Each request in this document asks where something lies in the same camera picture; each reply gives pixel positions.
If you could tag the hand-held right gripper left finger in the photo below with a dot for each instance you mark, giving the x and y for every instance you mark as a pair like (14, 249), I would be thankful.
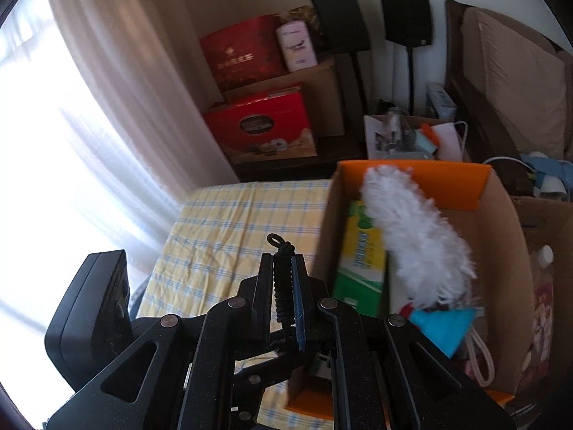
(264, 295)

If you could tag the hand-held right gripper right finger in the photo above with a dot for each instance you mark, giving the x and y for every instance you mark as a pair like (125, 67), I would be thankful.
(299, 309)

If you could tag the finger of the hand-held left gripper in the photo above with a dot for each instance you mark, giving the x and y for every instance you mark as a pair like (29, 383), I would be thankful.
(264, 369)

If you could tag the green toothpaste box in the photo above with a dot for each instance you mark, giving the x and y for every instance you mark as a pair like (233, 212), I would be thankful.
(362, 260)

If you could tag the white fluffy duster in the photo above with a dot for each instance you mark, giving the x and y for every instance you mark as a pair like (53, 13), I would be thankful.
(416, 233)

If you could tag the blue collapsible funnel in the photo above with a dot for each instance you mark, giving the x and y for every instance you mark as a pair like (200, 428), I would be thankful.
(443, 327)

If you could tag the orange cardboard box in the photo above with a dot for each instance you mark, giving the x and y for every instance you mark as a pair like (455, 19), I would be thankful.
(447, 183)

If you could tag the yellow plaid tablecloth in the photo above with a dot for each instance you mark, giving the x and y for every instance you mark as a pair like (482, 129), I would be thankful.
(215, 233)

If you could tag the red cookie gift box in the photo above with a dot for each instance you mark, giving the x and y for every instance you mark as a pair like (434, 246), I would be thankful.
(259, 121)

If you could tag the white paper bag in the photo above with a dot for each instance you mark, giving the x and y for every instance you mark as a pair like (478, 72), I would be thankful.
(376, 143)

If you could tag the large brown cardboard box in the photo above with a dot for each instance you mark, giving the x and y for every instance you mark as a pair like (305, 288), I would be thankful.
(327, 98)

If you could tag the black speaker stand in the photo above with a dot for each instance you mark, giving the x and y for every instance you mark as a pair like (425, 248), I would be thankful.
(356, 80)
(409, 80)

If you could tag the white sheer curtain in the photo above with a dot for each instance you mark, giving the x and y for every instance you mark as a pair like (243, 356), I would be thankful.
(134, 76)

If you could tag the dark red gift box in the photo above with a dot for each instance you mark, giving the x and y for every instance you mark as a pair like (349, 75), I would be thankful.
(241, 53)

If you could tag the pink plastic package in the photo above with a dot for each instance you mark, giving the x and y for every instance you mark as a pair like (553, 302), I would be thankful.
(544, 322)

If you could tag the white tissue pack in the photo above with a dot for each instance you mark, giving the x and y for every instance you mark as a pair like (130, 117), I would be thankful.
(295, 47)

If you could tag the white capped bottle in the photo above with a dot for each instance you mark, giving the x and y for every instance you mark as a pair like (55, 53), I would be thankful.
(545, 257)

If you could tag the brown sofa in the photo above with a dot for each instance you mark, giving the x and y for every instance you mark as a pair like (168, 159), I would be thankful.
(474, 112)

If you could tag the gold patterned bag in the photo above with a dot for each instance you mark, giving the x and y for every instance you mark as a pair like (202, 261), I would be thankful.
(311, 18)

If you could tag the black speaker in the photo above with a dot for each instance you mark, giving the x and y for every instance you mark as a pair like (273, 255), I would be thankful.
(340, 20)
(406, 18)

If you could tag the light blue cloth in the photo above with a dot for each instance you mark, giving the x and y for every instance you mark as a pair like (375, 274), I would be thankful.
(550, 170)

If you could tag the large beige cushion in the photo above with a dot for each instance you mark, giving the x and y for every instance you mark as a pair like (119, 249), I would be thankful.
(515, 80)

